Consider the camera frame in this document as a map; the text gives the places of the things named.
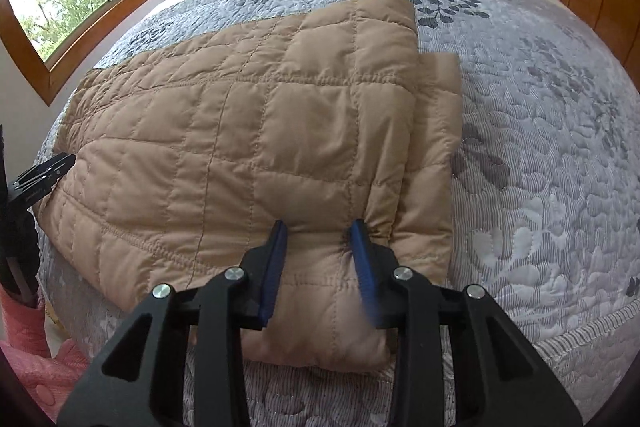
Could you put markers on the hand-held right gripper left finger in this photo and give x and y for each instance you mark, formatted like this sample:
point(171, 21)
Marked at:
point(275, 272)

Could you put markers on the bed with grey quilt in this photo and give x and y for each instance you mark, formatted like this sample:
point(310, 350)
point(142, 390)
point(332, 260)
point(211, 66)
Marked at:
point(525, 132)

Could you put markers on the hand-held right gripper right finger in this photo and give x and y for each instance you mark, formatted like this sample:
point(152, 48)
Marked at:
point(362, 267)

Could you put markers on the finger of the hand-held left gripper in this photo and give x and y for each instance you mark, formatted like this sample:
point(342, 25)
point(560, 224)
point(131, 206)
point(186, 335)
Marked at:
point(40, 182)

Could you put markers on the tan quilted coat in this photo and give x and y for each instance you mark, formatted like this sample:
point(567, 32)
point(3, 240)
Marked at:
point(225, 132)

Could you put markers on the person's left forearm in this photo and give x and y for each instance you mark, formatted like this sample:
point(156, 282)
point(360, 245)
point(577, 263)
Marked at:
point(45, 367)

